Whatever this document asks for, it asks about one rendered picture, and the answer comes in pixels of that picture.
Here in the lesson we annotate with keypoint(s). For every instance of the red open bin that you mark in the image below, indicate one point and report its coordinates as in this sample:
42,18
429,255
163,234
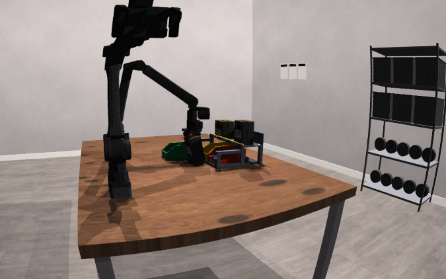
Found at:
229,158

